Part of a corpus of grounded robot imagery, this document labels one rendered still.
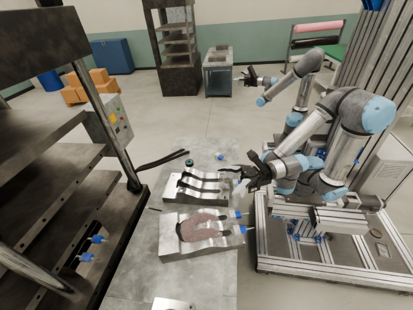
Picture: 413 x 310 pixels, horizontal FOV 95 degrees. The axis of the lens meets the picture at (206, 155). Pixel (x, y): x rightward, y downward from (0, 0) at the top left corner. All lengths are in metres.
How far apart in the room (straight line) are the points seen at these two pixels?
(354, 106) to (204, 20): 6.89
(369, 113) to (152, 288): 1.27
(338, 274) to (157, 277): 1.43
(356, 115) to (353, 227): 0.72
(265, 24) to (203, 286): 7.25
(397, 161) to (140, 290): 1.57
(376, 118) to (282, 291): 1.64
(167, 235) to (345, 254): 1.55
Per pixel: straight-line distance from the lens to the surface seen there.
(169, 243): 1.23
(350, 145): 0.95
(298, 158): 0.83
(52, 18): 1.13
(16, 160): 1.09
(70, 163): 1.38
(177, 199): 1.46
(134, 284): 1.33
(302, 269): 1.99
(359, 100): 0.89
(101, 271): 1.46
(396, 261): 2.37
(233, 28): 7.50
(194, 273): 1.26
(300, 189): 1.25
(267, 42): 7.65
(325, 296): 2.21
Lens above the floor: 1.99
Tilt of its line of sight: 40 degrees down
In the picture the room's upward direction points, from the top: 5 degrees counter-clockwise
